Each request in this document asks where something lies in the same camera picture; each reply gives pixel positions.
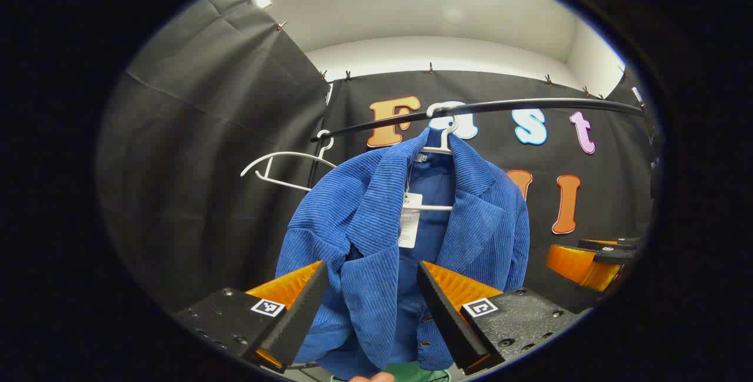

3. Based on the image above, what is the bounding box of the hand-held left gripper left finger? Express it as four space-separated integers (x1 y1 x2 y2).
174 260 330 374

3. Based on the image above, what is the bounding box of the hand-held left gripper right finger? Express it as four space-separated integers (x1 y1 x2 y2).
417 260 581 376

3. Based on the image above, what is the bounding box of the green laundry hamper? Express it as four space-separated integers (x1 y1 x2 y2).
329 363 452 382

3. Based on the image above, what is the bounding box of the blue corduroy jacket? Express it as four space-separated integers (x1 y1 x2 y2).
275 128 530 380

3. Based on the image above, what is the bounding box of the black clothes rack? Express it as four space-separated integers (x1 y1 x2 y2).
307 98 648 190

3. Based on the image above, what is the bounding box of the white plastic hanger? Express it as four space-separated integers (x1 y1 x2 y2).
240 130 337 192
406 104 461 213

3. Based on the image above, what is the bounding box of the black backdrop cloth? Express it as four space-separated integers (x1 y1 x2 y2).
312 70 657 312

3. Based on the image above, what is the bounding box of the plain black curtain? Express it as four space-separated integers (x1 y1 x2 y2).
97 0 333 312

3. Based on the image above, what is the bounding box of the row of backdrop clips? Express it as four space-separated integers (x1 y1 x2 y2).
276 20 624 100

